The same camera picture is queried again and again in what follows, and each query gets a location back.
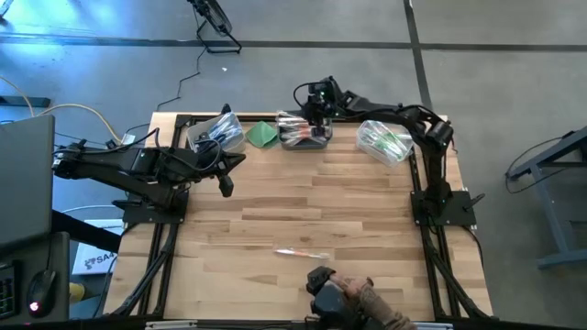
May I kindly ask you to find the yellow cable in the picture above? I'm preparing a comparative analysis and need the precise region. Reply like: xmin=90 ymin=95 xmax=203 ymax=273
xmin=0 ymin=75 xmax=124 ymax=170

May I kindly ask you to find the black floor bar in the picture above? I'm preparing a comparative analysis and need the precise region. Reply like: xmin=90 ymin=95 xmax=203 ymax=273
xmin=0 ymin=94 xmax=51 ymax=109

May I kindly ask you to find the black diagonal beam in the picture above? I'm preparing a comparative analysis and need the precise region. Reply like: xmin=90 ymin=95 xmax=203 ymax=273
xmin=50 ymin=209 xmax=124 ymax=254

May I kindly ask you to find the person's hand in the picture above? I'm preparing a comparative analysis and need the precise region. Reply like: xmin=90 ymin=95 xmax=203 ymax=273
xmin=332 ymin=273 xmax=375 ymax=306

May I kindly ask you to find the black floor fan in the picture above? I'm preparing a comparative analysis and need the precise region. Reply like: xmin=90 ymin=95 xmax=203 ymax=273
xmin=185 ymin=0 xmax=243 ymax=55

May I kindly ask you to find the green folded cloth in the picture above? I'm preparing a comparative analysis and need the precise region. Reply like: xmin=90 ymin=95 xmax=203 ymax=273
xmin=245 ymin=119 xmax=280 ymax=149

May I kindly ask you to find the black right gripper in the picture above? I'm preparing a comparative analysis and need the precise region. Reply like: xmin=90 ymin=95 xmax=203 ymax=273
xmin=302 ymin=76 xmax=350 ymax=140

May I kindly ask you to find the black backlit keyboard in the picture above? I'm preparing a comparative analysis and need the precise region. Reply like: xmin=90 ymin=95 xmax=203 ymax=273
xmin=0 ymin=259 xmax=20 ymax=321

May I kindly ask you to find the white cardboard box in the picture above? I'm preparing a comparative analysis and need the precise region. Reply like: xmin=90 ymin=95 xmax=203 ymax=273
xmin=72 ymin=218 xmax=125 ymax=276

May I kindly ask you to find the translucent white plastic bin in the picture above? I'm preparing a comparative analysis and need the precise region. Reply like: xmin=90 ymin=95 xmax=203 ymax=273
xmin=186 ymin=110 xmax=248 ymax=155

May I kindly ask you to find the small yellow object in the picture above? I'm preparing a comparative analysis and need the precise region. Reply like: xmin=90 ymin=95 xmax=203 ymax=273
xmin=68 ymin=282 xmax=87 ymax=303

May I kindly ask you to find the grey blue metal stand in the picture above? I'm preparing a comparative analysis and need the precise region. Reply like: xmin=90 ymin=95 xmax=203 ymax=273
xmin=506 ymin=124 xmax=587 ymax=270

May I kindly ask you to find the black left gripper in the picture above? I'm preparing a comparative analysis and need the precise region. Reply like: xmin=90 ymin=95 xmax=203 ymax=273
xmin=183 ymin=146 xmax=248 ymax=199

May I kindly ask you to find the person's forearm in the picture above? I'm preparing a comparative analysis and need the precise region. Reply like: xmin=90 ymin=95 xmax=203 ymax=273
xmin=357 ymin=288 xmax=419 ymax=330

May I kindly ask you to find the black computer mouse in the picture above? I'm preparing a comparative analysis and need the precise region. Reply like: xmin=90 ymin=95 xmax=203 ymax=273
xmin=26 ymin=269 xmax=58 ymax=319

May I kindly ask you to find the clear plastic bin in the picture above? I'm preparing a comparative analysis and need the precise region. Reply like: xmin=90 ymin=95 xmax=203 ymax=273
xmin=355 ymin=119 xmax=416 ymax=168

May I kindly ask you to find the dark grey desk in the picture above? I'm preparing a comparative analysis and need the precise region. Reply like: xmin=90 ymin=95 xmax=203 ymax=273
xmin=0 ymin=231 xmax=71 ymax=325

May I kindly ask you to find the black handheld control device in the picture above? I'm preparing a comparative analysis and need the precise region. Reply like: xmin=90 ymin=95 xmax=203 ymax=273
xmin=305 ymin=265 xmax=368 ymax=330

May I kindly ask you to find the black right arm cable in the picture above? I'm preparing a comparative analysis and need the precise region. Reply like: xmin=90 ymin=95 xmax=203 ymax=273
xmin=292 ymin=81 xmax=323 ymax=110

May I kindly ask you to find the teal plastic bin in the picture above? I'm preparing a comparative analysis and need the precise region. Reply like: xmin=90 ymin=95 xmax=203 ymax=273
xmin=276 ymin=109 xmax=334 ymax=151

